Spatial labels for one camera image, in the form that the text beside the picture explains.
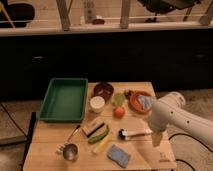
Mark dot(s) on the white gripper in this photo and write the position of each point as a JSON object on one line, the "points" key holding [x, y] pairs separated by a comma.
{"points": [[156, 138]]}

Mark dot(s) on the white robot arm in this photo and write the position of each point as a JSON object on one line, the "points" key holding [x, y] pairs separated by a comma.
{"points": [[169, 110]]}

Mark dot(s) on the wooden block brush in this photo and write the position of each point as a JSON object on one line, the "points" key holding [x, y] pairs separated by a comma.
{"points": [[91, 127]]}

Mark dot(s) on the green plastic tray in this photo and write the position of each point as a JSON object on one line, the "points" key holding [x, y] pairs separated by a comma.
{"points": [[65, 100]]}

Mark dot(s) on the blue white cloth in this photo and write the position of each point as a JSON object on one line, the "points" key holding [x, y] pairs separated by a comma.
{"points": [[145, 101]]}

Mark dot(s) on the orange tomato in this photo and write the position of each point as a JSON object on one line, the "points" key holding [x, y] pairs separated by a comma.
{"points": [[118, 112]]}

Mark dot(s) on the blue sponge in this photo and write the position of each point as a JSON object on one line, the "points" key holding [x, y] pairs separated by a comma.
{"points": [[119, 156]]}

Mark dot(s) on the terracotta bowl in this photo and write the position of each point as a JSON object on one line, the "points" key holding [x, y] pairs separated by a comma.
{"points": [[135, 104]]}

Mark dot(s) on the green cucumber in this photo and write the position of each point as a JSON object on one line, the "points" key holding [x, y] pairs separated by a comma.
{"points": [[99, 137]]}

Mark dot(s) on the white round container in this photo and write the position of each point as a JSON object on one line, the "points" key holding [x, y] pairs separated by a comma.
{"points": [[97, 104]]}

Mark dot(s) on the dark red bowl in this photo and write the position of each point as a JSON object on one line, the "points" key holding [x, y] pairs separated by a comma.
{"points": [[104, 90]]}

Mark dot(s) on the metal ladle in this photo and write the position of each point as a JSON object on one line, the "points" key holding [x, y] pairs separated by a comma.
{"points": [[69, 150]]}

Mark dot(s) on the dark red dish on ledge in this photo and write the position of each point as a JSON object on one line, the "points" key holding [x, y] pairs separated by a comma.
{"points": [[98, 22]]}

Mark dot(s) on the black office chair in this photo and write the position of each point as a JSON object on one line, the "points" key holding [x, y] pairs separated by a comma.
{"points": [[166, 6]]}

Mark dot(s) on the dark chair left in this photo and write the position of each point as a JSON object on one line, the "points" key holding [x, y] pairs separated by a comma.
{"points": [[20, 13]]}

